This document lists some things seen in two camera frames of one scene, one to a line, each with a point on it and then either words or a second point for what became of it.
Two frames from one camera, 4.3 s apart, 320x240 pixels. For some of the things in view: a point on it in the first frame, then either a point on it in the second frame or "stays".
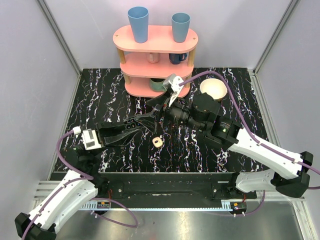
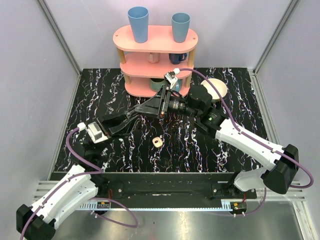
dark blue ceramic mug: [175, 58] stays
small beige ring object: [157, 142] stays
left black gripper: [100, 133] to [104, 127]
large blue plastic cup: [138, 18] stays
